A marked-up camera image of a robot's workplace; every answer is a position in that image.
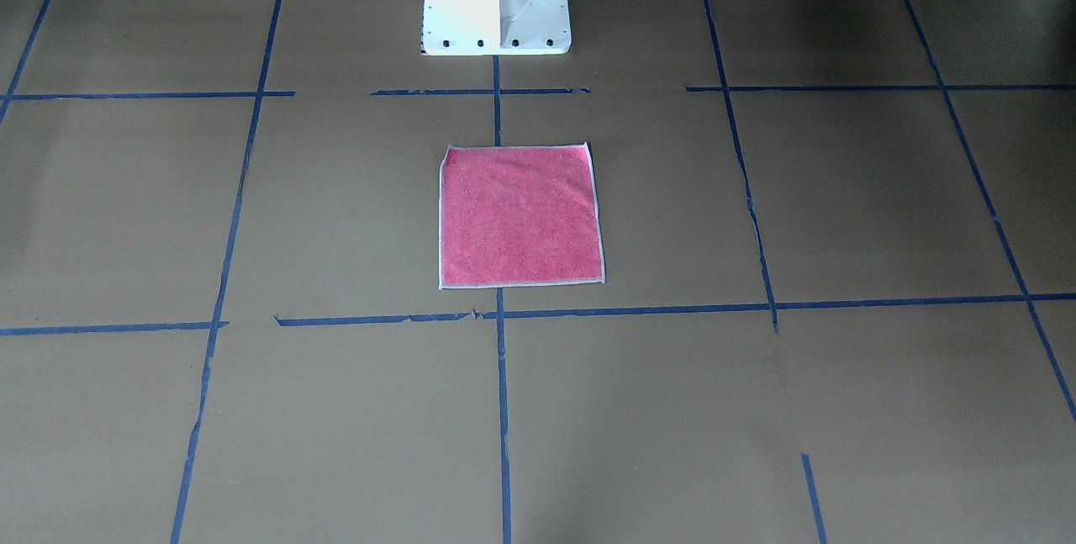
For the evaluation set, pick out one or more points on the pink and grey towel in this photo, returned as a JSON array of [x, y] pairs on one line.
[[519, 216]]

